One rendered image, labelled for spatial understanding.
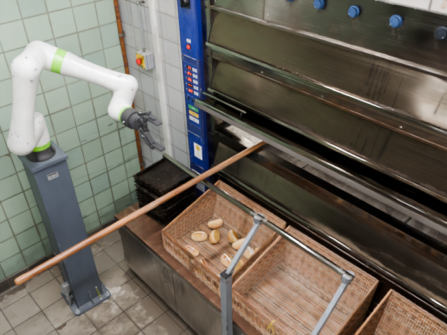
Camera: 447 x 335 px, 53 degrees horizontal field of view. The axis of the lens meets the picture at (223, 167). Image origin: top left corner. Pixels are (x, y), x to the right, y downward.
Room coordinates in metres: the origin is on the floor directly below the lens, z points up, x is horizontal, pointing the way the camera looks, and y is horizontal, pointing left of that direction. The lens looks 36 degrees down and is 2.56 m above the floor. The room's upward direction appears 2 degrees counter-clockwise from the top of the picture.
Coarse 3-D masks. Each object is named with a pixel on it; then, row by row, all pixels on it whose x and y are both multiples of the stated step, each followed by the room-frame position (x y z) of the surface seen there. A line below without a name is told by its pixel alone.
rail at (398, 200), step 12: (216, 108) 2.06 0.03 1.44; (240, 120) 1.93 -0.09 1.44; (264, 132) 1.82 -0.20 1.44; (288, 144) 1.71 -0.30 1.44; (312, 156) 1.61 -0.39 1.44; (336, 168) 1.51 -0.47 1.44; (360, 180) 1.43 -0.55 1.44; (384, 192) 1.35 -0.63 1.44; (408, 204) 1.27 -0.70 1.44; (432, 216) 1.20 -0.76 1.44
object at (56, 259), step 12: (264, 144) 2.10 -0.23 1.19; (240, 156) 1.97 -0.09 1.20; (216, 168) 1.86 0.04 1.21; (192, 180) 1.76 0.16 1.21; (180, 192) 1.70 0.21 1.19; (156, 204) 1.60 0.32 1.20; (132, 216) 1.52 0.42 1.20; (108, 228) 1.44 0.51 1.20; (84, 240) 1.37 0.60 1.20; (96, 240) 1.39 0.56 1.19; (72, 252) 1.31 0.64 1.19; (48, 264) 1.24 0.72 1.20; (24, 276) 1.18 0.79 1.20
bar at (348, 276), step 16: (176, 160) 1.99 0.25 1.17; (192, 176) 1.86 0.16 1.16; (224, 192) 1.70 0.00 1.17; (240, 208) 1.60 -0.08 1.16; (256, 224) 1.51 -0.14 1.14; (272, 224) 1.47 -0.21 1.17; (288, 240) 1.38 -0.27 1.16; (240, 256) 1.43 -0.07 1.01; (320, 256) 1.27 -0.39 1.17; (224, 272) 1.39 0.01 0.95; (336, 272) 1.20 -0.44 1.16; (352, 272) 1.19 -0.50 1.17; (224, 288) 1.36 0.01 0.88; (224, 304) 1.36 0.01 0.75; (336, 304) 1.12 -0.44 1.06; (224, 320) 1.36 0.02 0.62; (320, 320) 1.08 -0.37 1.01
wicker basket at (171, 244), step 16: (208, 192) 2.15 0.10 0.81; (192, 208) 2.06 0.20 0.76; (208, 208) 2.15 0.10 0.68; (224, 208) 2.12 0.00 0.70; (256, 208) 1.97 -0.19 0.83; (176, 224) 1.98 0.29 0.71; (192, 224) 2.05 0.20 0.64; (224, 224) 2.09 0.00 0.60; (240, 224) 2.01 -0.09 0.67; (176, 240) 1.97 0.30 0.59; (192, 240) 1.96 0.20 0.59; (208, 240) 1.96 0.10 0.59; (224, 240) 1.96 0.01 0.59; (256, 240) 1.90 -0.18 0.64; (272, 240) 1.75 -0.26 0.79; (176, 256) 1.82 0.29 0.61; (192, 256) 1.70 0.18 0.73; (208, 256) 1.83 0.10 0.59; (256, 256) 1.66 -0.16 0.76; (192, 272) 1.71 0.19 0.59; (208, 272) 1.60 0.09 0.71; (240, 272) 1.58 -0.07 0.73
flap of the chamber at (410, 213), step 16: (208, 112) 2.10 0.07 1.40; (240, 112) 2.09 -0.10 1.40; (240, 128) 1.92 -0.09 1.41; (272, 128) 1.92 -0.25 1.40; (288, 128) 1.95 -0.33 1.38; (272, 144) 1.76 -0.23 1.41; (304, 144) 1.77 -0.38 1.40; (320, 144) 1.79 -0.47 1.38; (304, 160) 1.63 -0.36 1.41; (336, 160) 1.63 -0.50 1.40; (352, 160) 1.65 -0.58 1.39; (336, 176) 1.50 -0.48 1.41; (368, 176) 1.51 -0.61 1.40; (384, 176) 1.52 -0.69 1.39; (368, 192) 1.39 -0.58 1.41; (400, 192) 1.39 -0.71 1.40; (416, 192) 1.41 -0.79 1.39; (400, 208) 1.28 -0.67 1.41; (432, 208) 1.29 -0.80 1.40; (432, 224) 1.19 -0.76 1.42
